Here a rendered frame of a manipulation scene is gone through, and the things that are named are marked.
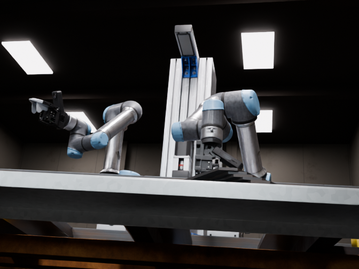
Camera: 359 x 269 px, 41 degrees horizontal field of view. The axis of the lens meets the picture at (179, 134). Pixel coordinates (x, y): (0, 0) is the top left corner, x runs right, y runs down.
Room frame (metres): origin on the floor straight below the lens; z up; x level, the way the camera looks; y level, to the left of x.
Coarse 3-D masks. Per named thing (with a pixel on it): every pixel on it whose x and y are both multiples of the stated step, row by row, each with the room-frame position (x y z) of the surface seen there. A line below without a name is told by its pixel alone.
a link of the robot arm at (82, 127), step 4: (76, 120) 2.13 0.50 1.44; (80, 120) 2.16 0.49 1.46; (76, 124) 2.14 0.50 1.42; (80, 124) 2.15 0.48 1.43; (84, 124) 2.18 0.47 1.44; (88, 124) 2.20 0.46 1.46; (76, 128) 2.15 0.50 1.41; (80, 128) 2.16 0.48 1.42; (84, 128) 2.18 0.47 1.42; (88, 128) 2.19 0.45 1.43; (72, 132) 2.17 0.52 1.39; (76, 132) 2.16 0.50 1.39; (80, 132) 2.16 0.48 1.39; (84, 132) 2.18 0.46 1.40; (88, 132) 2.21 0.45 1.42
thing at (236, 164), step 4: (216, 148) 1.49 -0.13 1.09; (216, 152) 1.49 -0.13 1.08; (220, 152) 1.49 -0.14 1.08; (224, 152) 1.49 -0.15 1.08; (220, 156) 1.49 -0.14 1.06; (224, 156) 1.49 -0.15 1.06; (228, 156) 1.49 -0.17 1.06; (224, 160) 1.50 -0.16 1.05; (228, 160) 1.49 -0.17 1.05; (232, 160) 1.49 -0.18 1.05; (236, 160) 1.49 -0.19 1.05; (228, 164) 1.51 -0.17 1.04; (232, 164) 1.49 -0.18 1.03; (236, 164) 1.49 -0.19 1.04; (240, 164) 1.49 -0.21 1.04; (240, 168) 1.49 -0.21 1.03
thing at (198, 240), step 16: (128, 176) 1.16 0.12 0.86; (144, 176) 1.16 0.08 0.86; (16, 224) 1.63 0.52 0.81; (32, 224) 1.61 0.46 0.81; (48, 224) 1.59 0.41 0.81; (64, 224) 1.72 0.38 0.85; (128, 240) 1.81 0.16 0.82; (176, 240) 1.69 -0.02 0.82; (192, 240) 1.79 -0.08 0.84; (208, 240) 1.79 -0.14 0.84; (224, 240) 1.79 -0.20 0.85; (240, 240) 1.78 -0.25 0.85; (256, 240) 1.78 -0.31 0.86; (272, 240) 1.57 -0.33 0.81; (288, 240) 1.55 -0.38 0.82
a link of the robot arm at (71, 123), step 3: (69, 114) 2.11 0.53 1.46; (69, 117) 2.10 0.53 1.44; (72, 117) 2.11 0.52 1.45; (75, 117) 2.13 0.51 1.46; (69, 120) 2.10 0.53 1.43; (72, 120) 2.11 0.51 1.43; (75, 120) 2.13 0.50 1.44; (69, 123) 2.11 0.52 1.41; (72, 123) 2.12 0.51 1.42; (75, 123) 2.13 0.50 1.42; (66, 126) 2.12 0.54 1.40; (69, 126) 2.12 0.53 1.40; (72, 126) 2.13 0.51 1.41; (66, 129) 2.15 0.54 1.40; (69, 129) 2.14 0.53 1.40
